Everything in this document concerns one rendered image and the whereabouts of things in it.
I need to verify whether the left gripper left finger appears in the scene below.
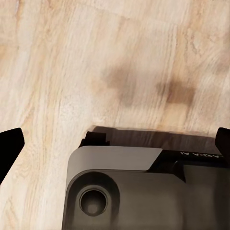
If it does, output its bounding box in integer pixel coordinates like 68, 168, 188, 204
0, 128, 25, 185

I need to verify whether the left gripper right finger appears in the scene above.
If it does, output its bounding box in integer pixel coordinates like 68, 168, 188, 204
215, 127, 230, 166

